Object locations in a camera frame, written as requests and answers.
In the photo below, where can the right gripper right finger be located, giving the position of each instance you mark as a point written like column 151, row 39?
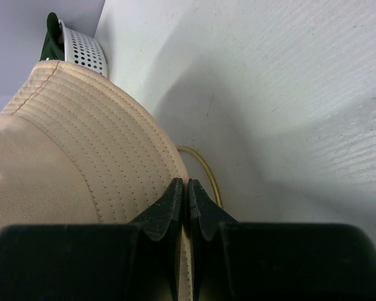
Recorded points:
column 234, row 260

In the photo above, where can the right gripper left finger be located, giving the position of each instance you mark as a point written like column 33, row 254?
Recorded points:
column 134, row 261

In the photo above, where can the beige bucket hat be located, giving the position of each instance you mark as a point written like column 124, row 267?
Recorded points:
column 75, row 149

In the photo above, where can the dark green baseball cap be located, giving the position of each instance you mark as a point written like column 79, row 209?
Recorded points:
column 53, row 45

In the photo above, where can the white perforated plastic basket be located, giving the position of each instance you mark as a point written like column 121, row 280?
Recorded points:
column 83, row 50

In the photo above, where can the gold wire hat stand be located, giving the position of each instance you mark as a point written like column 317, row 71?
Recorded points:
column 207, row 170

